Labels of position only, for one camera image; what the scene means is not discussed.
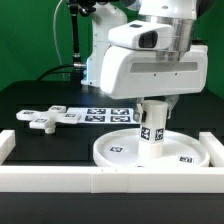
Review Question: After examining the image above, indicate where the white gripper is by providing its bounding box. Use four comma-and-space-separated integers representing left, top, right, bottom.
100, 45, 208, 121

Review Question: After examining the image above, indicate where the white round table top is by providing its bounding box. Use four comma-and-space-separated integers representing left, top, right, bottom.
93, 128, 210, 168

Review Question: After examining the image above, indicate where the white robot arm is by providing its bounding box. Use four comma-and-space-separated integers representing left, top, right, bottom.
83, 0, 215, 107

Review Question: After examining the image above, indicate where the white marker tag sheet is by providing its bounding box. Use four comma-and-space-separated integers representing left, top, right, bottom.
67, 107, 136, 124

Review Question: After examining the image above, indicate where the white right fence bar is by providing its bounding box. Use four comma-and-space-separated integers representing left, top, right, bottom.
199, 132, 224, 167

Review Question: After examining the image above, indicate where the white fence bar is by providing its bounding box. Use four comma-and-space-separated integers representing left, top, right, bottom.
0, 166, 224, 193
199, 132, 224, 167
0, 130, 16, 166

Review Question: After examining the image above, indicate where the white cross-shaped table base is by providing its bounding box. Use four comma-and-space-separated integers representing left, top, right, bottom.
16, 105, 81, 134

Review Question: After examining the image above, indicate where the white front fence bar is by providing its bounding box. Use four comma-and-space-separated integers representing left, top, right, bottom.
0, 166, 224, 193

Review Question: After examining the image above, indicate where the white left fence bar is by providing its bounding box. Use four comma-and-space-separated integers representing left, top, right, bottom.
0, 130, 16, 166

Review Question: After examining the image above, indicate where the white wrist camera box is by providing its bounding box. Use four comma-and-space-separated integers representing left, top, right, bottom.
108, 20, 174, 50

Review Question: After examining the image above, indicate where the black cable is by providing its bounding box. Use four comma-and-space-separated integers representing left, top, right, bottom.
36, 64, 76, 82

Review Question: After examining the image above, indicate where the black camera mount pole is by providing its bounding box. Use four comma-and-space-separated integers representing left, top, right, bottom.
66, 0, 96, 81

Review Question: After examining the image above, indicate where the white cable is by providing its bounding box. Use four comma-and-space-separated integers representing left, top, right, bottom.
52, 0, 68, 81

